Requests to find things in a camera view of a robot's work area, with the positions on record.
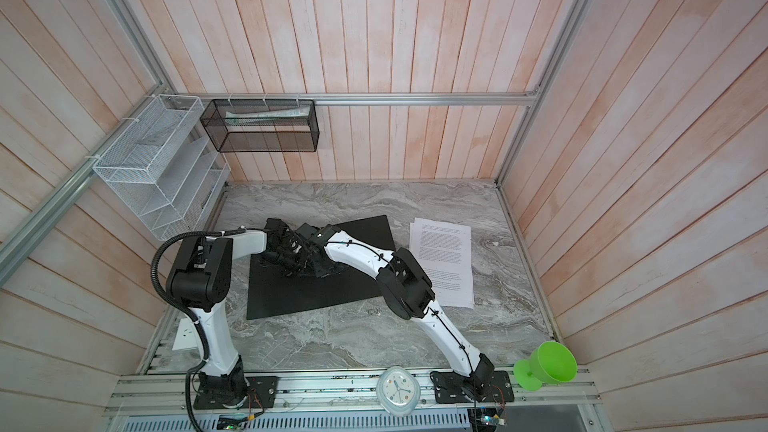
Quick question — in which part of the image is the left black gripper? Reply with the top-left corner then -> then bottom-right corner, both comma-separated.
256,246 -> 316,278

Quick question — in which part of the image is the blue black file folder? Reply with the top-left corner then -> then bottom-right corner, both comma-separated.
246,218 -> 381,320

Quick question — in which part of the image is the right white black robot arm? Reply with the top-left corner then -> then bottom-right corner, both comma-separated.
295,224 -> 495,400

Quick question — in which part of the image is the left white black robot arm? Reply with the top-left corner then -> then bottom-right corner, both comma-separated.
154,219 -> 303,408

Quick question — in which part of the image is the white printed paper stack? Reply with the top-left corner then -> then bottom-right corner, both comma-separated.
409,218 -> 475,309

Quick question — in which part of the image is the white round clock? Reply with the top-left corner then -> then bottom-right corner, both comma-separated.
375,366 -> 421,417

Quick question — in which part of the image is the black mesh wall basket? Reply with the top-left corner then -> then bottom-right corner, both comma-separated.
201,98 -> 320,153

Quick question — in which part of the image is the white wall socket plate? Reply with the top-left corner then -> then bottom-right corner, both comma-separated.
172,317 -> 199,351

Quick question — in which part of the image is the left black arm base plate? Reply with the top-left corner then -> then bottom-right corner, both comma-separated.
193,375 -> 279,410

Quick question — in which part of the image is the white wire mesh shelf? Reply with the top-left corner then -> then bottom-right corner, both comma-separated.
94,95 -> 230,241

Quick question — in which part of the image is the black corrugated cable conduit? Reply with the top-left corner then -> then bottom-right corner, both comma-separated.
149,227 -> 247,432

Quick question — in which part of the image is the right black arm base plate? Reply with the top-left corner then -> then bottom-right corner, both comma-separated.
429,371 -> 515,404

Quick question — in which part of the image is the aluminium front rail frame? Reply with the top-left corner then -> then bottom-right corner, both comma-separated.
99,369 -> 612,431

